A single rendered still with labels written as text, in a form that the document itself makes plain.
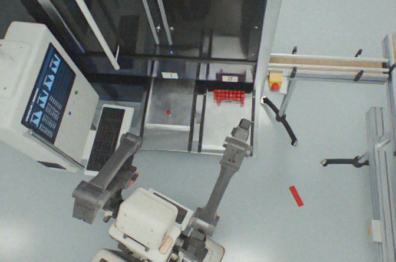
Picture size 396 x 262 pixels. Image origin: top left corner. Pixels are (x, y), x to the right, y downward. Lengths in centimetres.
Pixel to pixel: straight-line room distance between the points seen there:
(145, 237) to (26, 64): 87
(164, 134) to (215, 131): 29
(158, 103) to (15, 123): 85
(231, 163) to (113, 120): 110
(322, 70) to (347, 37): 135
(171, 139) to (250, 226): 107
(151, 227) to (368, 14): 289
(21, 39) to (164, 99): 84
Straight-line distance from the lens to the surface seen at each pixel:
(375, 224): 248
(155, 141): 213
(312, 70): 226
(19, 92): 169
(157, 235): 153
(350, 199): 304
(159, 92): 224
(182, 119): 215
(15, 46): 176
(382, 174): 256
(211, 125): 212
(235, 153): 140
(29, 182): 332
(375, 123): 266
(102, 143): 226
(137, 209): 154
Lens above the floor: 286
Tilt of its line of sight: 67 degrees down
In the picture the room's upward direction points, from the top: 10 degrees counter-clockwise
